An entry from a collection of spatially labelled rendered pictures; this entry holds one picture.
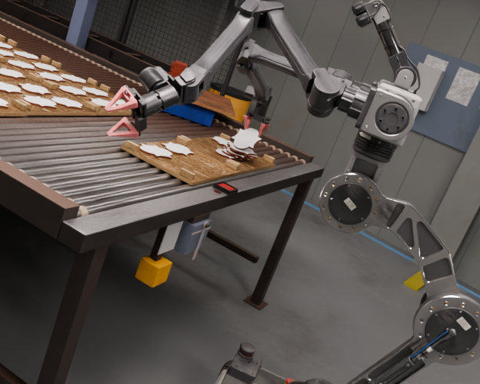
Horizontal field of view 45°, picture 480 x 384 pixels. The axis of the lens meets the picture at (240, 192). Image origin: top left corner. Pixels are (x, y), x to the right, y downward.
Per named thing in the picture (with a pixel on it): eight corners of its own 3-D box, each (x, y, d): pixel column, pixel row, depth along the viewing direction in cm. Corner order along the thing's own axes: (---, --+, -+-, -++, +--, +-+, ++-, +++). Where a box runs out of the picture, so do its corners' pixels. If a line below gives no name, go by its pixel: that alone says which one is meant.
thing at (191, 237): (202, 257, 223) (218, 215, 218) (184, 265, 210) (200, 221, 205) (178, 243, 227) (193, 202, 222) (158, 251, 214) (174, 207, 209)
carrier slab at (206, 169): (238, 174, 255) (239, 171, 255) (192, 186, 218) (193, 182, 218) (174, 143, 267) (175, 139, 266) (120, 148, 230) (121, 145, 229)
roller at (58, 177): (275, 154, 343) (278, 146, 341) (22, 197, 168) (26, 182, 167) (268, 151, 344) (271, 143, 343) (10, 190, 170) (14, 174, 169)
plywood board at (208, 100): (229, 101, 368) (230, 98, 368) (234, 117, 321) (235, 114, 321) (153, 75, 359) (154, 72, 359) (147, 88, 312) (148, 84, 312)
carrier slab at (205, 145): (274, 167, 292) (275, 164, 292) (238, 174, 256) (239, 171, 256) (217, 139, 305) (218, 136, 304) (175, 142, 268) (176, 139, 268)
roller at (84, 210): (305, 168, 336) (308, 161, 334) (73, 228, 161) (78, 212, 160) (297, 164, 337) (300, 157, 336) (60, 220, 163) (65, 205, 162)
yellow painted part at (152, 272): (166, 281, 207) (187, 223, 200) (152, 288, 199) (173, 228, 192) (148, 270, 209) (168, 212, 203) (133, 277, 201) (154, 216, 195)
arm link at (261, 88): (246, 68, 226) (257, 44, 227) (233, 64, 227) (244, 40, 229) (266, 107, 267) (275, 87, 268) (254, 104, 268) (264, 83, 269)
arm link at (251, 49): (232, 55, 218) (242, 31, 219) (235, 68, 232) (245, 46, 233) (343, 99, 212) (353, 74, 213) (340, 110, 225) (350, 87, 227)
